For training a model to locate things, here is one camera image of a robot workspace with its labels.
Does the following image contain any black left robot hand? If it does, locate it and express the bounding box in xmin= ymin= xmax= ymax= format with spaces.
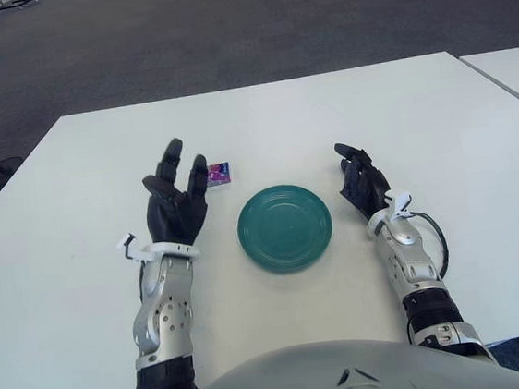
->
xmin=136 ymin=134 xmax=218 ymax=253

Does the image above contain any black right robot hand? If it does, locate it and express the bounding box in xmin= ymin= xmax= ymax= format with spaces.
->
xmin=332 ymin=138 xmax=395 ymax=223

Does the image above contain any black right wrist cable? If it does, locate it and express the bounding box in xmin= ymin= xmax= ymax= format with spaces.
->
xmin=408 ymin=209 xmax=451 ymax=281

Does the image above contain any green round plate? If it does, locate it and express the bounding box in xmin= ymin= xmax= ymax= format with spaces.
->
xmin=232 ymin=179 xmax=338 ymax=280

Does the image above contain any black floor stand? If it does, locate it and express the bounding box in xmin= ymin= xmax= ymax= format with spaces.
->
xmin=0 ymin=0 xmax=39 ymax=13

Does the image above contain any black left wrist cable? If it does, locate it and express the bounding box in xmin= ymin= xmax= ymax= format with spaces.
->
xmin=135 ymin=260 xmax=150 ymax=306

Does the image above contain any grey robot torso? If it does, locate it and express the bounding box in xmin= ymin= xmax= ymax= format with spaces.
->
xmin=123 ymin=321 xmax=519 ymax=389

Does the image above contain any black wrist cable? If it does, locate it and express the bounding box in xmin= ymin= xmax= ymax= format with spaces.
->
xmin=408 ymin=209 xmax=451 ymax=281
xmin=135 ymin=260 xmax=150 ymax=306

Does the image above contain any adjoining white table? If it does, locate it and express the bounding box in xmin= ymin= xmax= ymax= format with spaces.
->
xmin=456 ymin=46 xmax=519 ymax=128

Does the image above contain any purple gum pack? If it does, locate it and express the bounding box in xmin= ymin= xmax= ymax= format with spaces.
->
xmin=204 ymin=161 xmax=235 ymax=190

